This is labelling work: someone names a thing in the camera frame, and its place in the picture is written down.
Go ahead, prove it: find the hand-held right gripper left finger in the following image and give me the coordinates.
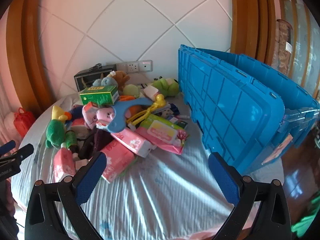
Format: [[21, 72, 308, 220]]
[[24, 152, 107, 240]]

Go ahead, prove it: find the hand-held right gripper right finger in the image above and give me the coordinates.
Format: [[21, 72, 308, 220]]
[[208, 152, 292, 240]]

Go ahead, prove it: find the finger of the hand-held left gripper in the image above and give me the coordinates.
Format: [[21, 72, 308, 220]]
[[0, 141, 16, 155], [7, 144, 34, 162]]

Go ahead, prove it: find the pink tissue pack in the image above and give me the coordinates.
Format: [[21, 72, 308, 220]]
[[53, 148, 77, 183], [100, 140, 137, 183], [111, 129, 157, 158]]

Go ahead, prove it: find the blue plastic crate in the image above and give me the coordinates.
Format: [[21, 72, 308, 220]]
[[178, 44, 320, 173]]

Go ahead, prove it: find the pink green wet wipes pack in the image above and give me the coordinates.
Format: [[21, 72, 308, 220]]
[[135, 114, 189, 155]]

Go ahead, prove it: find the person's left forearm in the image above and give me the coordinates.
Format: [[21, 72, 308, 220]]
[[0, 180, 17, 240]]

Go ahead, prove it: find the white pink bag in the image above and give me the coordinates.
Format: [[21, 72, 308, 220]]
[[4, 111, 18, 135]]

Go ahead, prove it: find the red bag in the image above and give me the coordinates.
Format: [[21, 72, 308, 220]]
[[13, 107, 37, 138]]

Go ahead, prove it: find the green yellow plush bird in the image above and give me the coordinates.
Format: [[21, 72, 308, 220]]
[[45, 105, 73, 148]]

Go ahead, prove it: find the dark purple garment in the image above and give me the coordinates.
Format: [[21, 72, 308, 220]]
[[77, 127, 115, 160]]

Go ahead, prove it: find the green bottle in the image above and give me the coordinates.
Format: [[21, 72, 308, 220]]
[[61, 130, 78, 153]]

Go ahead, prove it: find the blue plastic hanger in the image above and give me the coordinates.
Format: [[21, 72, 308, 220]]
[[107, 97, 153, 133]]

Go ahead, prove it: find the pink pig plush with glasses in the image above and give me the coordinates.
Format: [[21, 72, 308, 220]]
[[82, 102, 100, 129]]

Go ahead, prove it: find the pink pig plush with eyelashes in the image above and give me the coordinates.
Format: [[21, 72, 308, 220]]
[[96, 106, 118, 125]]

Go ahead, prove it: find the green cardboard box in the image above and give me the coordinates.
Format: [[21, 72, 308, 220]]
[[79, 85, 119, 105]]

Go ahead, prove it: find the orange plush toy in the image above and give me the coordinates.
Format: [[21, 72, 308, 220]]
[[119, 94, 143, 114]]

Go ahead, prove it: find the white blue spotted plush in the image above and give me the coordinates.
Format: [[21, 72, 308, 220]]
[[160, 104, 180, 117]]

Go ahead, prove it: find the black box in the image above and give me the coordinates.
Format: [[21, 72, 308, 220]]
[[74, 64, 118, 92]]

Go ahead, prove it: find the green cloth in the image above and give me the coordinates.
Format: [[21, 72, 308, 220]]
[[291, 197, 320, 240]]

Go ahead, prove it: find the yellow-green plush toy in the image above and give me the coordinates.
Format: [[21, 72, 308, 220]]
[[122, 84, 142, 98]]

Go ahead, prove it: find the blue-grey plush toy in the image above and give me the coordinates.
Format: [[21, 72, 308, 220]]
[[93, 77, 115, 87]]

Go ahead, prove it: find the yellow duck clip toy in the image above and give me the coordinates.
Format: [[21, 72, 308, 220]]
[[126, 94, 167, 130]]

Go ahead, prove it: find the brown plush toy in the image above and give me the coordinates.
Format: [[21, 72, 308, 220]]
[[107, 70, 130, 90]]

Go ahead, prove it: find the green frog plush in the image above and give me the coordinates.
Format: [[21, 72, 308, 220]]
[[151, 77, 180, 97]]

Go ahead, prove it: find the patterned rolled fabric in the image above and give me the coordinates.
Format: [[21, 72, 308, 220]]
[[271, 19, 294, 75]]

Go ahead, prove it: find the pale patterned curtain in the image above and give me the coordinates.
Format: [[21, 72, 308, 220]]
[[280, 0, 320, 98]]

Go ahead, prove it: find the wooden frame post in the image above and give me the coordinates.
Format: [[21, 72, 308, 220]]
[[229, 0, 283, 65], [5, 0, 62, 115]]

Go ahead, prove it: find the white wall socket panel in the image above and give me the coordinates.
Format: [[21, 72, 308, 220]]
[[115, 59, 152, 73]]

